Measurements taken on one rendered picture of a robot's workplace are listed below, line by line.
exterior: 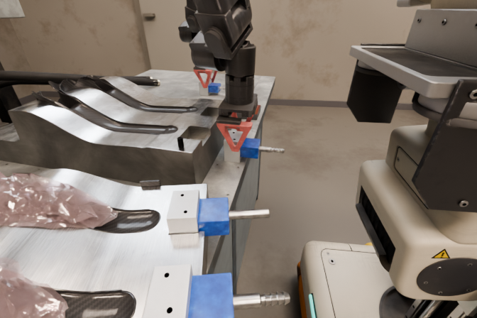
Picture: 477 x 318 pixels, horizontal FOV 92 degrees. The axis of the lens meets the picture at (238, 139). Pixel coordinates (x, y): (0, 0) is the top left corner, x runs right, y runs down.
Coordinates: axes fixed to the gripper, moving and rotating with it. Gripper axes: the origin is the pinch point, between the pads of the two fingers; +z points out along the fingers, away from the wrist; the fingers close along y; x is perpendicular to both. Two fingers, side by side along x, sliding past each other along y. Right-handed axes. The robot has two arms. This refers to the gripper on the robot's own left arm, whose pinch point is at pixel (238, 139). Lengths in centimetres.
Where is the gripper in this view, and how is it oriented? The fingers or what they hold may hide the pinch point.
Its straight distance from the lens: 51.8
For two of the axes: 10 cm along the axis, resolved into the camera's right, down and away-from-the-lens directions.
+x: 9.8, 1.0, -1.4
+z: -0.2, 8.7, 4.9
